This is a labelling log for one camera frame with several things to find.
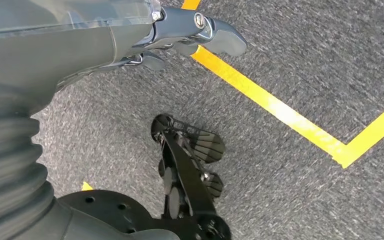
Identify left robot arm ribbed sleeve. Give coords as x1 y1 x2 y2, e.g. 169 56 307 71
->
0 82 56 240

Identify black perforated hip disc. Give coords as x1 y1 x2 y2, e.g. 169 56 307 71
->
57 189 155 234

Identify black robot leg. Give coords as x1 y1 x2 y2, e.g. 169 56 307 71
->
150 113 233 240

